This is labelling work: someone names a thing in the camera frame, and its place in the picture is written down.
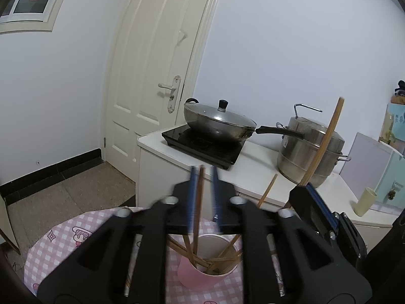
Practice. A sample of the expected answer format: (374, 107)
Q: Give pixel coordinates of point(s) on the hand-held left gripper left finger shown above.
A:
(192, 196)

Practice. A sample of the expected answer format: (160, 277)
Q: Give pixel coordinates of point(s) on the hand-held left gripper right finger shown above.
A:
(216, 193)

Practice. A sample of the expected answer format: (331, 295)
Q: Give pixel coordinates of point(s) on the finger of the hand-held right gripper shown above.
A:
(316, 209)

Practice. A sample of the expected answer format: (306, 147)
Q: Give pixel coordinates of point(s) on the long wooden chopstick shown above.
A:
(198, 202)
(326, 139)

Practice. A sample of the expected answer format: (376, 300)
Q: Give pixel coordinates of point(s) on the bunch of wooden chopsticks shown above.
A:
(268, 188)

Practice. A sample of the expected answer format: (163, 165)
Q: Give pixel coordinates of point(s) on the pink paper cup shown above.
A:
(196, 278)

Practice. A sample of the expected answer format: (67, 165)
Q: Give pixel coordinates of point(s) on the cream plastic cup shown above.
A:
(364, 202)

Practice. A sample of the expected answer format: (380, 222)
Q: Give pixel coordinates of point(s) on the black induction cooktop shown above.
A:
(196, 145)

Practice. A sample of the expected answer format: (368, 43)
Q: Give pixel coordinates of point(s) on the stainless steel steamer pot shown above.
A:
(300, 158)

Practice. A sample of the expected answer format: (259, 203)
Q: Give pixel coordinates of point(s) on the white cabinet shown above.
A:
(259, 161)

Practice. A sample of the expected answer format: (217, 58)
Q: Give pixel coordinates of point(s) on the lilac panel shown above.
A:
(364, 164)

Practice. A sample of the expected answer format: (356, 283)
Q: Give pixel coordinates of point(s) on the pine cone ornament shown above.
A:
(393, 193)

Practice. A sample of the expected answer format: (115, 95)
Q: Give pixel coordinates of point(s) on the glass lid with black knob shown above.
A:
(223, 104)

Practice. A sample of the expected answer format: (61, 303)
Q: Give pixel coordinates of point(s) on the light blue cabinet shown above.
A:
(394, 152)

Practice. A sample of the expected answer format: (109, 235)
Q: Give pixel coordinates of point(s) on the pink checkered tablecloth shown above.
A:
(63, 237)

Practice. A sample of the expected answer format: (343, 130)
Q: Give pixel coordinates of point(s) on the dark object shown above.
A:
(399, 91)

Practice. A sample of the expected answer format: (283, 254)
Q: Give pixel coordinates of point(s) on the cream panelled door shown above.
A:
(152, 53)

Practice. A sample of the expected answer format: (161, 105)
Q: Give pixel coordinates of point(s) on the white framed window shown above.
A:
(47, 22)

